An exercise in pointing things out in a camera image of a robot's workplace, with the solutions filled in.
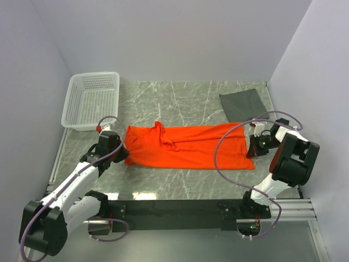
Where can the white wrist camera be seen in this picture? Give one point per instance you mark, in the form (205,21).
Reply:
(258,128)
(107,127)

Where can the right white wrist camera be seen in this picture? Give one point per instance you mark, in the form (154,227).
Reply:
(258,128)

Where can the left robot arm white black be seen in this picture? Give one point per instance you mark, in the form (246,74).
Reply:
(47,223)

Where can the aluminium rail frame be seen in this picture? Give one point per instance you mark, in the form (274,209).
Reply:
(280,210)

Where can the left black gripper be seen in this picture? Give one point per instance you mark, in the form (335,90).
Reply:
(124,153)

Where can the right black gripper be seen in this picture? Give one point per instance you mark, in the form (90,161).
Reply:
(254,150)

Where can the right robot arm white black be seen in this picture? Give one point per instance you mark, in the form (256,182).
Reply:
(291,165)

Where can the orange t shirt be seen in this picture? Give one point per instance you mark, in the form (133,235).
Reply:
(191,147)

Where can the white perforated plastic basket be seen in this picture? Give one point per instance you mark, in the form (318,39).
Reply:
(89,98)

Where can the folded dark grey t shirt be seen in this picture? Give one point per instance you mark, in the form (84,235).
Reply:
(242,106)

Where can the black base crossbar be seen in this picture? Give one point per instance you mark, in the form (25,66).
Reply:
(183,214)

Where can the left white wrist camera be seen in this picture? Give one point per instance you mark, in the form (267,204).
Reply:
(107,127)

